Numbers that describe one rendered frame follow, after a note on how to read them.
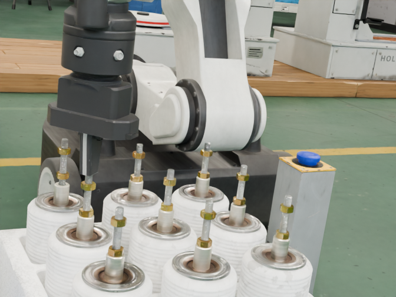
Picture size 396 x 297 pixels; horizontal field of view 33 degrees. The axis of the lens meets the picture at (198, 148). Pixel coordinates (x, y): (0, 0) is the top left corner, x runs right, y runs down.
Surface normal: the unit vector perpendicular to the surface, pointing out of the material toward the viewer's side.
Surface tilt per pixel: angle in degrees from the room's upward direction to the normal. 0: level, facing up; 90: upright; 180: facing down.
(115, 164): 45
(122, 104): 90
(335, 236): 0
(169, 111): 90
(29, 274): 0
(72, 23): 90
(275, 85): 90
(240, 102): 57
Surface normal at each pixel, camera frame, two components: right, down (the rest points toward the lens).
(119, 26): 0.65, 0.29
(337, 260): 0.12, -0.95
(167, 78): 0.24, -0.83
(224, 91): 0.42, -0.31
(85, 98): -0.37, 0.22
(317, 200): 0.44, 0.30
